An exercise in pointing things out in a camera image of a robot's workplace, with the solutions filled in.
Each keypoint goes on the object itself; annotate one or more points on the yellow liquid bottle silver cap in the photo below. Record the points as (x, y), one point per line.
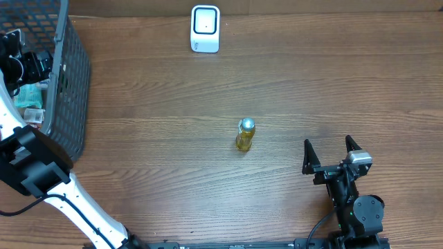
(246, 132)

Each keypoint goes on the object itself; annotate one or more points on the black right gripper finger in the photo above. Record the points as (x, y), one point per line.
(310, 161)
(351, 145)

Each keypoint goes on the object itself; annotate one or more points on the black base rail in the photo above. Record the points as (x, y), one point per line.
(296, 244)

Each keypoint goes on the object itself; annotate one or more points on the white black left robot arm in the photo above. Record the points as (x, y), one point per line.
(34, 165)

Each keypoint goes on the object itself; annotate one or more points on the grey plastic mesh basket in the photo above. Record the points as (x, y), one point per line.
(46, 27)

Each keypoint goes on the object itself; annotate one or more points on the beige PanTree snack pouch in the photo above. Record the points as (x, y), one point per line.
(34, 115)

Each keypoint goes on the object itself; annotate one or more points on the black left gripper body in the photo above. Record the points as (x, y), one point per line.
(32, 70)

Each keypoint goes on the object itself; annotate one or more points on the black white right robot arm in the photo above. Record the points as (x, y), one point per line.
(359, 217)

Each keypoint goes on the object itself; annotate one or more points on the teal snack bar wrapper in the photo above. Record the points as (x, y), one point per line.
(29, 96)

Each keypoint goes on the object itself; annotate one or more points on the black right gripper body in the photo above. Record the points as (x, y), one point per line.
(332, 171)

